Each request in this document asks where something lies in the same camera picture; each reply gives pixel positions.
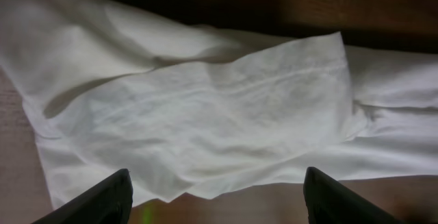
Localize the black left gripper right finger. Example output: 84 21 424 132
303 167 402 224

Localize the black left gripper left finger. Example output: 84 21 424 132
32 169 133 224

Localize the white t-shirt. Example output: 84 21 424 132
1 0 437 208

